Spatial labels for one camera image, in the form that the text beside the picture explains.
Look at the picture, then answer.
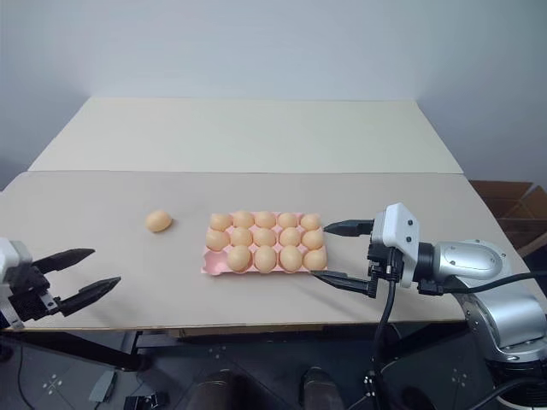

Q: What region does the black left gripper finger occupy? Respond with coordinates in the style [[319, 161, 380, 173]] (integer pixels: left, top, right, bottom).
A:
[[58, 276, 122, 318], [32, 248, 97, 277]]

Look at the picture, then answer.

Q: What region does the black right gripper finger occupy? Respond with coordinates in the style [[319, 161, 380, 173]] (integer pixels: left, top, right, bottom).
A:
[[309, 268, 371, 296], [322, 218, 376, 238]]

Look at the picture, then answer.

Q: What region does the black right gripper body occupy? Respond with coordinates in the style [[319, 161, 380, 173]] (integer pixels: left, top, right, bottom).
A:
[[364, 242, 406, 300]]

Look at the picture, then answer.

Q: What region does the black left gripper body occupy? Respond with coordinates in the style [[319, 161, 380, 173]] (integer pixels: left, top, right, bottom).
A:
[[8, 263, 62, 324]]

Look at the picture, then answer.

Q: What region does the pink egg carton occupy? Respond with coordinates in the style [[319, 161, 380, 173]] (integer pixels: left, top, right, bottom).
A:
[[200, 212, 329, 277]]

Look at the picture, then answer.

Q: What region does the grey flat floor object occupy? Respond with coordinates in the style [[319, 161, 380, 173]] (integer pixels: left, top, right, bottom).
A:
[[88, 369, 117, 403]]

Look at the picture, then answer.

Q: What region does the dark rounded shape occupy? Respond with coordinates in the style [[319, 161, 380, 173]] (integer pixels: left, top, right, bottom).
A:
[[192, 370, 268, 410], [300, 366, 339, 410]]

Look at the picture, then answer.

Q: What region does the black floor device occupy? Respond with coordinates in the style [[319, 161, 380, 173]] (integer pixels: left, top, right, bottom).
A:
[[123, 391, 168, 410]]

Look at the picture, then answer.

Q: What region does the brown cardboard box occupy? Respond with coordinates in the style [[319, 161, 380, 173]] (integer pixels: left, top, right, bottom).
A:
[[468, 180, 547, 258]]

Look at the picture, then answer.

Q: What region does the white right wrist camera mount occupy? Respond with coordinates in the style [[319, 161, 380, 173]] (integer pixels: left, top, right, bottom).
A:
[[368, 202, 422, 288]]

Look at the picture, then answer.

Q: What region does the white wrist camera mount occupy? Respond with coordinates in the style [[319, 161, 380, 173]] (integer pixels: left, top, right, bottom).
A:
[[368, 202, 422, 288], [0, 237, 33, 331]]

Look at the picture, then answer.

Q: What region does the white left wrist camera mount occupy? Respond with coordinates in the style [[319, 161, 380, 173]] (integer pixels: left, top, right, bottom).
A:
[[0, 237, 33, 331]]

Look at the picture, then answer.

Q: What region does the black table frame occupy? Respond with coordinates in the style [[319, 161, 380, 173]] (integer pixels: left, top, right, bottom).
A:
[[0, 325, 468, 373]]

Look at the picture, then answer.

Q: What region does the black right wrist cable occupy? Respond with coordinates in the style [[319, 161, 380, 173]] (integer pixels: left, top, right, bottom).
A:
[[368, 272, 401, 410]]

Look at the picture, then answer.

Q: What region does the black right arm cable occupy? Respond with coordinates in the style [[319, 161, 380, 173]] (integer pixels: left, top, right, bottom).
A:
[[417, 270, 547, 296]]

